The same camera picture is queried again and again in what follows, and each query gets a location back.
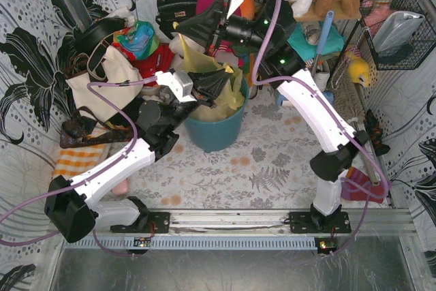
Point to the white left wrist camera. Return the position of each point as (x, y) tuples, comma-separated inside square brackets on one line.
[(179, 83)]

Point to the colourful striped bag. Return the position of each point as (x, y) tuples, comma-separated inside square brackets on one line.
[(137, 42)]

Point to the teal plastic trash bin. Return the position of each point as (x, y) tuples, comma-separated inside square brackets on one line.
[(219, 135)]

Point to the orange white checked cloth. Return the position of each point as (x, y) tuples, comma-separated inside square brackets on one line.
[(75, 161)]

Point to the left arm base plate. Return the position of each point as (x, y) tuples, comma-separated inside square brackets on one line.
[(152, 223)]

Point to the pink rolled towel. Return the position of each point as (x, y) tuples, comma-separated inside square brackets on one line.
[(122, 188)]

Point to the red fabric bag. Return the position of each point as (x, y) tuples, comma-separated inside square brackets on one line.
[(160, 60)]

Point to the silver foil pouch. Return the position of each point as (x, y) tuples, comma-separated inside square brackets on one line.
[(396, 30)]

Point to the black orange toy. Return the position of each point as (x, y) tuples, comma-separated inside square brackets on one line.
[(375, 132)]

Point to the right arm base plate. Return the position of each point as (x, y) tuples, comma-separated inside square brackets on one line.
[(305, 223)]

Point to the orange plush toy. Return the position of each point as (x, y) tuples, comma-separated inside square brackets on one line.
[(247, 9)]

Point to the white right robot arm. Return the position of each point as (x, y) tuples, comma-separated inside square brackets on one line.
[(280, 66)]

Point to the black leather handbag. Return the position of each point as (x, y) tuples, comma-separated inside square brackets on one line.
[(170, 11)]

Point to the teal folded cloth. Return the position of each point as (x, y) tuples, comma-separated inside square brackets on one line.
[(297, 41)]

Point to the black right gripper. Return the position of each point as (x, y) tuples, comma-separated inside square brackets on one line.
[(216, 28)]

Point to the blue handled mop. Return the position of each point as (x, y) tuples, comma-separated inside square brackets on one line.
[(322, 40)]

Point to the grey patterned pouch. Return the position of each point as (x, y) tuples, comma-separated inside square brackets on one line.
[(311, 31)]

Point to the aluminium mounting rail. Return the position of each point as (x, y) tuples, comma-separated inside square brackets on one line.
[(228, 219)]

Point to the dark brown leather bag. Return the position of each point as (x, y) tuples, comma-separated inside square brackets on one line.
[(84, 129)]

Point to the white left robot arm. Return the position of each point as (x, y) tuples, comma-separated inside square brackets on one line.
[(75, 206)]

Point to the pink striped plush doll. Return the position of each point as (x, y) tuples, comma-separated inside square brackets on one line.
[(224, 54)]

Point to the yellow-green trash bag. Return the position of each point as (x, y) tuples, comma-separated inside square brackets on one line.
[(230, 100)]

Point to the yellow plush duck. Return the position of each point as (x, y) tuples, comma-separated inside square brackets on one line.
[(358, 69)]

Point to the black wire basket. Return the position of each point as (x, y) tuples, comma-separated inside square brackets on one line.
[(412, 53)]

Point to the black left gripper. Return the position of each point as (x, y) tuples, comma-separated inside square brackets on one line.
[(197, 95)]

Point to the white plush lamb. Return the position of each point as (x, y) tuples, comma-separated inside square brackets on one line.
[(176, 48)]

